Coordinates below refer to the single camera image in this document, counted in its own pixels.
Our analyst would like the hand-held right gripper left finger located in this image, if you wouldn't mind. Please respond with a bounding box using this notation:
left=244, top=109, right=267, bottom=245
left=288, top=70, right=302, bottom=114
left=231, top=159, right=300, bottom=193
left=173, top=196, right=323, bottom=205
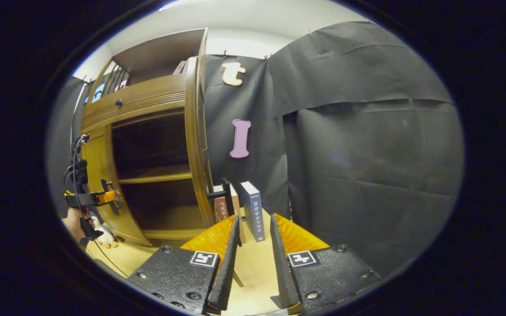
left=126, top=214, right=241, bottom=315

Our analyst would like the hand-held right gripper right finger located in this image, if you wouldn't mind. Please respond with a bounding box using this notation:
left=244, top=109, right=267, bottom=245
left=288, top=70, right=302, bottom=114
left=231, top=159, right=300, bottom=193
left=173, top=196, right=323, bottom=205
left=270, top=213, right=382, bottom=313

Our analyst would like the wooden shoe cabinet door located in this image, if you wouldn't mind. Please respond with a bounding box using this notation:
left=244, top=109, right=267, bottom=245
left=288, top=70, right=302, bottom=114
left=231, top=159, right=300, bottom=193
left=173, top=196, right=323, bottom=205
left=80, top=125, right=150, bottom=246
left=184, top=99, right=217, bottom=229

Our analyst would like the wooden double-door shoe cabinet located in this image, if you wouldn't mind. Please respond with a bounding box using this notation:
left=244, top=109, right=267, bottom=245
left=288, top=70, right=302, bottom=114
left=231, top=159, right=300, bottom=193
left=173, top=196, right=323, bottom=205
left=80, top=28, right=216, bottom=247

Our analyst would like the penguin plush toy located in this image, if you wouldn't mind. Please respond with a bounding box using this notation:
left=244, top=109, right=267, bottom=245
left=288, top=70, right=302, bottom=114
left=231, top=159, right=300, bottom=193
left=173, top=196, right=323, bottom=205
left=90, top=215, right=119, bottom=249

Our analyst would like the wooden inner shelf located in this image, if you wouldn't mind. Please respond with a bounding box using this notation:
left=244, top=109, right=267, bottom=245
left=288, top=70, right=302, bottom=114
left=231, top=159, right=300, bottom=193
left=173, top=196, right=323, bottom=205
left=118, top=166, right=193, bottom=184

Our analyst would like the red book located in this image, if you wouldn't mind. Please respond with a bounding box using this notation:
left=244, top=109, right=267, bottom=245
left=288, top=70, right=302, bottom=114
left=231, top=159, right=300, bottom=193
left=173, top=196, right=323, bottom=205
left=213, top=184, right=247, bottom=244

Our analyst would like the blue book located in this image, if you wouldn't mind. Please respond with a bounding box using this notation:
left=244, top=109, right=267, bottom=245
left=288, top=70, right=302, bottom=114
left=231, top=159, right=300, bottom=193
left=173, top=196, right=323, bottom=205
left=239, top=181, right=266, bottom=243

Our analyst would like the black backdrop cloth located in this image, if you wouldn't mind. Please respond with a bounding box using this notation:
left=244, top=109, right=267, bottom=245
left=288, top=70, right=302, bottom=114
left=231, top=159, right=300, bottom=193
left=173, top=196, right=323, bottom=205
left=47, top=21, right=464, bottom=277

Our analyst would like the large rectangular ceiling light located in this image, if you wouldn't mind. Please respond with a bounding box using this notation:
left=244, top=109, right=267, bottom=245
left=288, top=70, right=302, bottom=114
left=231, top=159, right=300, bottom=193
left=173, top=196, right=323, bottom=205
left=159, top=0, right=201, bottom=12

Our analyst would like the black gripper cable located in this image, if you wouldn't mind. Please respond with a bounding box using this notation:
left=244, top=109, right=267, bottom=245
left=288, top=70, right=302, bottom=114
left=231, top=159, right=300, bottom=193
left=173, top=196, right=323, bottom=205
left=71, top=134, right=128, bottom=278

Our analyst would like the black door handle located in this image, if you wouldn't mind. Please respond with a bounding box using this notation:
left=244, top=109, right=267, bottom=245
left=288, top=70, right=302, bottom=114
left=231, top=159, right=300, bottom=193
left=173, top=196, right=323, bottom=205
left=207, top=178, right=236, bottom=218

